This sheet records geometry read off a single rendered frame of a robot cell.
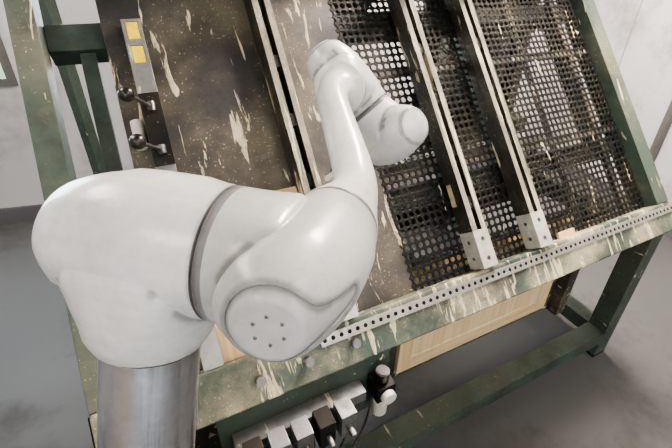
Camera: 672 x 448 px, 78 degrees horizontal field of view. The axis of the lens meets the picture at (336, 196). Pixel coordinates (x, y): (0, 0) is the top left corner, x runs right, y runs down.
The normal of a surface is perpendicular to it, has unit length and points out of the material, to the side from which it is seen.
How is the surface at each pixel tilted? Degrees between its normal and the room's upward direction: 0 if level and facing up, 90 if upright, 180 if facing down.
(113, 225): 44
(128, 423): 71
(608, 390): 0
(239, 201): 5
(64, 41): 50
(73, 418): 0
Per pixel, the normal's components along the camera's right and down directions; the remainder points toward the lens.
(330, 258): 0.66, -0.44
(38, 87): 0.36, -0.20
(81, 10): 0.26, 0.49
